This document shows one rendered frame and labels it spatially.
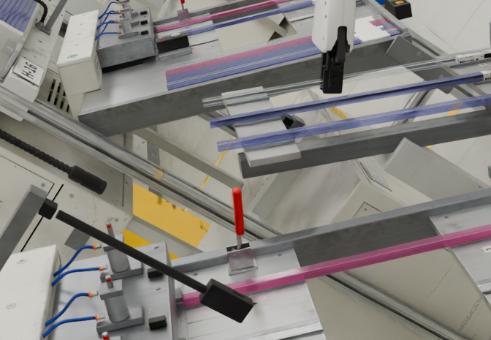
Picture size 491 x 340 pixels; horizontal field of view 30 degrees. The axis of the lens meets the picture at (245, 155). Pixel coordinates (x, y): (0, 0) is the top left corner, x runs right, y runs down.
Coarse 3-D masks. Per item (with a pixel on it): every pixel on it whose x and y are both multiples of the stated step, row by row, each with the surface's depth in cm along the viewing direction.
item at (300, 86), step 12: (432, 60) 151; (444, 60) 150; (456, 60) 151; (360, 72) 150; (372, 72) 149; (384, 72) 150; (396, 72) 150; (288, 84) 149; (300, 84) 148; (312, 84) 149; (228, 96) 148; (240, 96) 148; (252, 96) 148; (264, 96) 148
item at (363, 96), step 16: (432, 80) 140; (448, 80) 140; (464, 80) 140; (480, 80) 141; (352, 96) 139; (368, 96) 139; (384, 96) 139; (256, 112) 138; (272, 112) 137; (288, 112) 138
